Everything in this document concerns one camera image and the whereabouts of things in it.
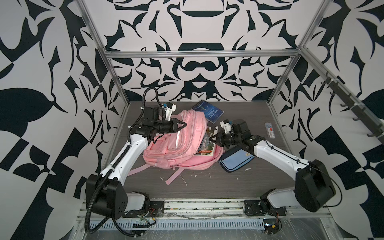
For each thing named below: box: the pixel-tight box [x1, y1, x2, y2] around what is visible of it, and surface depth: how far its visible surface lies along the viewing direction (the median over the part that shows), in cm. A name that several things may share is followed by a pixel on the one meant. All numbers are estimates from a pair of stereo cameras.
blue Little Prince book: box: [192, 99, 225, 124], surface depth 117 cm
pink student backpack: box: [127, 109, 223, 186], surface depth 79 cm
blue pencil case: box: [219, 145, 256, 173], surface depth 89 cm
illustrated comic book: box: [195, 126, 218, 156], surface depth 82 cm
